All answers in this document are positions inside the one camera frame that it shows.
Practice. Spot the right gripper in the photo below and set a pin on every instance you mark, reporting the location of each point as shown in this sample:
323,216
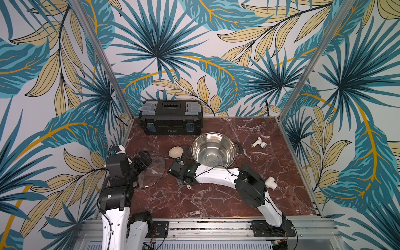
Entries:
176,169

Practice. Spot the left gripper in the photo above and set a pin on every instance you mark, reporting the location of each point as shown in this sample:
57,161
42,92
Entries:
147,158

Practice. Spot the glass pot lid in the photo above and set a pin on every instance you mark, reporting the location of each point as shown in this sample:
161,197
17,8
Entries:
152,174

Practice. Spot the beige plastic ladle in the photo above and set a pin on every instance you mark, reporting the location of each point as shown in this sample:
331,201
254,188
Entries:
176,153

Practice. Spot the stainless steel pot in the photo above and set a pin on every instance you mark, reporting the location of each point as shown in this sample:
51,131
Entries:
213,149

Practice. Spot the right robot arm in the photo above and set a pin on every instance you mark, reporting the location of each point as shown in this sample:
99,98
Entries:
252,188

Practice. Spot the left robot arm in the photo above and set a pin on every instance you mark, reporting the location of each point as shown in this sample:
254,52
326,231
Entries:
121,230

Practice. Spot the black plastic toolbox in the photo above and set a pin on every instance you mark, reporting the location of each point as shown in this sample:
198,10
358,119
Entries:
171,117

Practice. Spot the white faucet pipe fitting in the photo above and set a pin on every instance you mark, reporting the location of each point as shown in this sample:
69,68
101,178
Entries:
259,142

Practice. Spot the white PVC tee fitting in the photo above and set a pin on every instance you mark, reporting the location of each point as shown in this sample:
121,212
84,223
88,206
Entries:
270,183

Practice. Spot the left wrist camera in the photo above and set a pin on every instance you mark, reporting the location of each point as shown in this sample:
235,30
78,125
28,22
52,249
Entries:
116,150

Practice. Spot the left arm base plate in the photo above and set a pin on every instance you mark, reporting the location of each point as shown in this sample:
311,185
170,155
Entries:
158,230

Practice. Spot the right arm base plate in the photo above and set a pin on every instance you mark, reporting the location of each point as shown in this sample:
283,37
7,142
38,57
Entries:
262,229

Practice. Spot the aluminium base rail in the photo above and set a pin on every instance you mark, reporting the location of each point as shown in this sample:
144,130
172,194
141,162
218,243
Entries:
235,233

